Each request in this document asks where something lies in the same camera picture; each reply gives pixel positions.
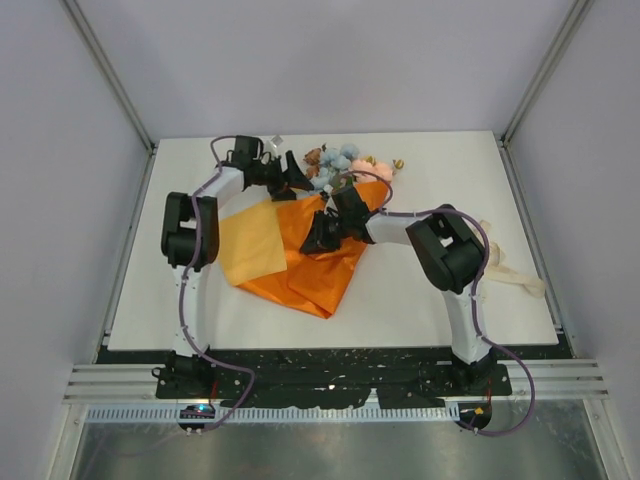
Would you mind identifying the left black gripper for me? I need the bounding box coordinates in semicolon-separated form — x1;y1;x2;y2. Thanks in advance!
251;151;312;202

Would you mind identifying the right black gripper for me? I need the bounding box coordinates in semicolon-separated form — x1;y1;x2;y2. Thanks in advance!
302;210;352;255

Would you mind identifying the fake flower bouquet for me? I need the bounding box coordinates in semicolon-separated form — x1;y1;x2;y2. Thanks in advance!
303;143;360;194

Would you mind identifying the orange wrapping paper sheet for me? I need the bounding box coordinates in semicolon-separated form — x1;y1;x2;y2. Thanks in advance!
217;194;367;319

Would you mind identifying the cream ribbon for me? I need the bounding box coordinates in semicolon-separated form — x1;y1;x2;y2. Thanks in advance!
484;240;546;299

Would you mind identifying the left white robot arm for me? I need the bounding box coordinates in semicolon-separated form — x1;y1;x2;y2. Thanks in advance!
161;135;313;398

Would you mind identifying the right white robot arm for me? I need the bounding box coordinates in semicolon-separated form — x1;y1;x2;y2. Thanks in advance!
300;187;496;394

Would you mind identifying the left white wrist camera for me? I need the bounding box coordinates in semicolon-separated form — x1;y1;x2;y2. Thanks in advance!
263;135;284;157

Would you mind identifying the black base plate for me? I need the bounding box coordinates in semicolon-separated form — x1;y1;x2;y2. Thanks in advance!
94;344;516;409

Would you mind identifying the white slotted cable duct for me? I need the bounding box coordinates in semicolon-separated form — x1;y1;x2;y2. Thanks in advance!
85;403;459;425

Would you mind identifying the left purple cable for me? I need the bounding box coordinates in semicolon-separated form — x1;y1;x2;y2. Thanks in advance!
177;134;256;436

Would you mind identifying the left aluminium frame post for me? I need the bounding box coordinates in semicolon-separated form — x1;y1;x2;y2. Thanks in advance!
62;0;157;151

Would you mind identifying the aluminium frame post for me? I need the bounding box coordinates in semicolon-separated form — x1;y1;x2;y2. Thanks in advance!
499;0;596;144
62;0;157;151

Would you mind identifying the right aluminium frame post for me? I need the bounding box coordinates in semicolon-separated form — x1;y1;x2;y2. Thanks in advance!
499;0;596;144

